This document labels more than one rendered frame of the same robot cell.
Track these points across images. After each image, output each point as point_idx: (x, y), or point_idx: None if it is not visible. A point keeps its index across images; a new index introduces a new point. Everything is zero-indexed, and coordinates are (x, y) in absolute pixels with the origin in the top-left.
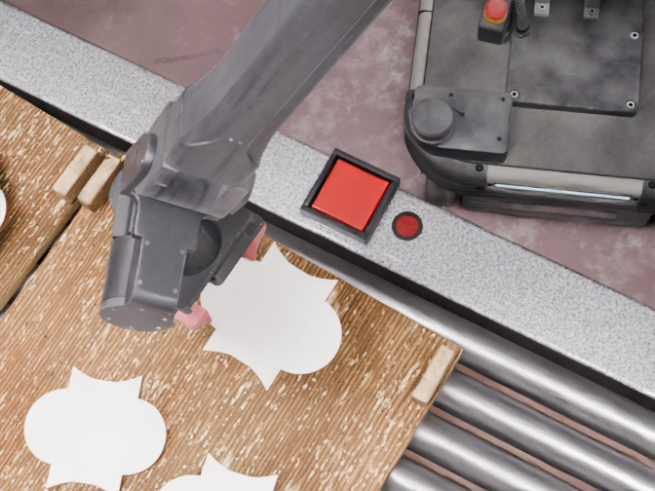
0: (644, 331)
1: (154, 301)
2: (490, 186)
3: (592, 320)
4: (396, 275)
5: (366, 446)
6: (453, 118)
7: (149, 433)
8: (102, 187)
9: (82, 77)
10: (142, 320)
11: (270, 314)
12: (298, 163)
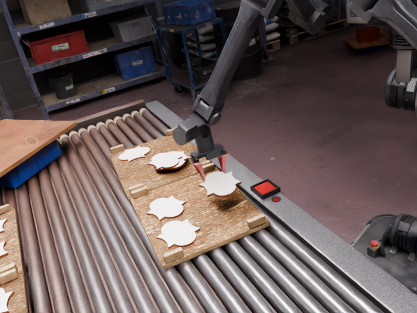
0: (329, 238)
1: (182, 127)
2: None
3: (314, 231)
4: (265, 208)
5: (228, 231)
6: None
7: (177, 210)
8: (206, 167)
9: None
10: (180, 137)
11: (219, 182)
12: (257, 181)
